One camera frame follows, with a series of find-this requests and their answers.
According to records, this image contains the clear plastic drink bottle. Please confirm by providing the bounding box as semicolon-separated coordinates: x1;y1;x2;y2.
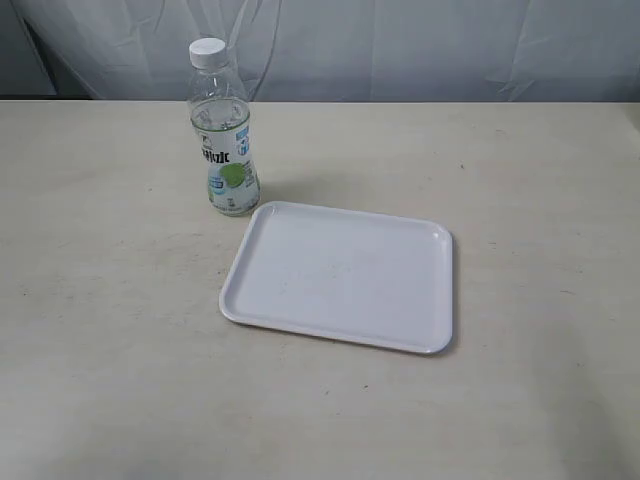
187;37;261;216

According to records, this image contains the white rectangular plastic tray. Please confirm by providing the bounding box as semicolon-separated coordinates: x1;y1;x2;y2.
219;201;454;354

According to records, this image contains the white backdrop curtain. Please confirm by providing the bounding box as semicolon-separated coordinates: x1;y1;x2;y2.
1;1;639;102

